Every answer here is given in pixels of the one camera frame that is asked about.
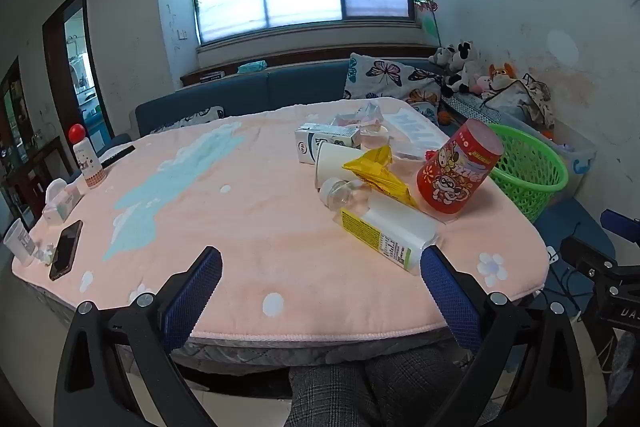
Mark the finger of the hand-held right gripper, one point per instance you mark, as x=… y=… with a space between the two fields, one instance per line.
x=622 y=224
x=587 y=257

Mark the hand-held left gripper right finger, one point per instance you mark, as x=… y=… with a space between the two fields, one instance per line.
x=447 y=302

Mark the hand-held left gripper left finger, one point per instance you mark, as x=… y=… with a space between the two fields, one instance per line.
x=195 y=297

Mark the green plastic basket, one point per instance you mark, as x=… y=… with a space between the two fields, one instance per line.
x=530 y=167

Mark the red printed cup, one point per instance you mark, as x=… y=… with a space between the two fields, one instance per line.
x=457 y=172

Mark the yellow snack bag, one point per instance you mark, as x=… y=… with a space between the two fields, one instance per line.
x=380 y=174

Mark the white paper cup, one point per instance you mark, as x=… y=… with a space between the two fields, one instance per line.
x=335 y=162

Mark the clear plastic bag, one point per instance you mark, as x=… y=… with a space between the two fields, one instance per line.
x=365 y=117

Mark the white milk carton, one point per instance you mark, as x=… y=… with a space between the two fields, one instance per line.
x=325 y=139

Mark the clear plastic storage bin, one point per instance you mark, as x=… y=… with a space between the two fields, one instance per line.
x=580 y=157

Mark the pink printed blanket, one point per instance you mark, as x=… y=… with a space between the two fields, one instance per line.
x=225 y=217

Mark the pile of colourful toys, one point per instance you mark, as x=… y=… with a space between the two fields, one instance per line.
x=557 y=142

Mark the person's legs in plaid trousers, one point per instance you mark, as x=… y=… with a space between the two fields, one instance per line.
x=350 y=387

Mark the black smartphone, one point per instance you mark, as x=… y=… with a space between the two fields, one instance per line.
x=66 y=249

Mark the beige patterned garment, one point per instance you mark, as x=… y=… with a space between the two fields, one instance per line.
x=520 y=102

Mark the black remote control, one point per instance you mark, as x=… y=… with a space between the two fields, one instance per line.
x=117 y=155

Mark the white wet wipes pack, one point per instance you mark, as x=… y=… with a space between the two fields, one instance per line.
x=62 y=202

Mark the white bottle with red cap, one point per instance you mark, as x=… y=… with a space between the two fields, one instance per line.
x=89 y=157

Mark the white dark-patterned cushion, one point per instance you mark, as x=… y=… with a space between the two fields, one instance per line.
x=195 y=117

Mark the small white cup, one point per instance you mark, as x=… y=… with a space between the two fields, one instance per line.
x=19 y=242

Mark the small orange toy basketball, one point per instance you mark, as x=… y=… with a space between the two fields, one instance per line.
x=444 y=114

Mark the grey patterned mat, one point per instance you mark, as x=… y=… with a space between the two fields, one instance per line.
x=467 y=109

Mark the orange fox plush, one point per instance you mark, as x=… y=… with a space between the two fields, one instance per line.
x=502 y=74

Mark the pink plush toy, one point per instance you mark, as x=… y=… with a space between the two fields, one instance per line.
x=483 y=83

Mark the stack of books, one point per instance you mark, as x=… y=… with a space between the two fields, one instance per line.
x=210 y=77

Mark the black and white cow plush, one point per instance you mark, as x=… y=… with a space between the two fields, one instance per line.
x=462 y=72

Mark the dark wooden cabinet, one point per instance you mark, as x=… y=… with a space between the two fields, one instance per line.
x=15 y=147

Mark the butterfly print pillow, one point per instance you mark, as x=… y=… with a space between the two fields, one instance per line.
x=385 y=74

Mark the teal tissue pack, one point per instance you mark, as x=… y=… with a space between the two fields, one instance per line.
x=252 y=67

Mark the grey raccoon plush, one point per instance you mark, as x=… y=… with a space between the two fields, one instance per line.
x=441 y=56

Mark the colourful pinwheel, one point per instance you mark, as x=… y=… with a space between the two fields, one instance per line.
x=425 y=2

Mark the wall light switch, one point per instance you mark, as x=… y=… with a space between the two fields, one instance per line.
x=183 y=34

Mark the wooden door frame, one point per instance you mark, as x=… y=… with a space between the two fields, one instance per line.
x=52 y=72

